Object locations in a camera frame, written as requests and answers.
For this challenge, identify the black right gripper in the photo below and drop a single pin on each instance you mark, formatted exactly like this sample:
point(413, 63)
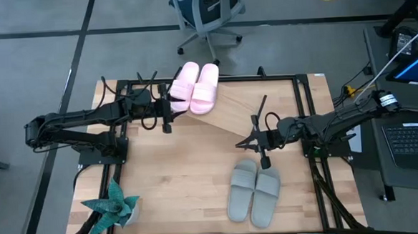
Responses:
point(269, 139)

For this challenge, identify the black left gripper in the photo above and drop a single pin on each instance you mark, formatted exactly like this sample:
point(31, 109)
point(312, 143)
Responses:
point(166, 115)

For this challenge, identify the grey foam slide sandal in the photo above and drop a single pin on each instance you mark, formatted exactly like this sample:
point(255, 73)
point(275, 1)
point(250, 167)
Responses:
point(241, 190)
point(266, 200)

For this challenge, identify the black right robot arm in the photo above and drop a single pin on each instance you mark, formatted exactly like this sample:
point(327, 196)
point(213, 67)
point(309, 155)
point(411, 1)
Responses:
point(338, 121)

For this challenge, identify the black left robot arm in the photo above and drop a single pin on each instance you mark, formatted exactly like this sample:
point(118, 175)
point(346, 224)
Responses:
point(87, 118)

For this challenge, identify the grey mesh office chair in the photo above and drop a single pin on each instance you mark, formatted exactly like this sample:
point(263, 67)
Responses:
point(210, 9)

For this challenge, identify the white paper sheet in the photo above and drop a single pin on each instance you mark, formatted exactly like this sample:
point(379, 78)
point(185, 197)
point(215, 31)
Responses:
point(357, 143)

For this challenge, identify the yellow plug connector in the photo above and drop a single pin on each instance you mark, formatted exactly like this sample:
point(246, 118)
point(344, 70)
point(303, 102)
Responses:
point(351, 90)

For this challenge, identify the green plant in white pot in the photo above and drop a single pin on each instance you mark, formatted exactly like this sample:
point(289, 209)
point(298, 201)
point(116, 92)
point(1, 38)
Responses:
point(115, 209)

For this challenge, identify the black laptop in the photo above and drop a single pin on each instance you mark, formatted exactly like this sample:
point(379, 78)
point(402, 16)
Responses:
point(411, 142)

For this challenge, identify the black side desk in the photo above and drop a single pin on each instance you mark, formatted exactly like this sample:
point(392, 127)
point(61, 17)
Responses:
point(413, 182)

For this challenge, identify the black power adapter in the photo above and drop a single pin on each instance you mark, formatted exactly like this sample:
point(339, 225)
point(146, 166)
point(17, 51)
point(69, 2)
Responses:
point(402, 42)

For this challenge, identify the black aluminium table frame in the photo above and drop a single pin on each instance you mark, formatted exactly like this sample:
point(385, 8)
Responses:
point(282, 76)

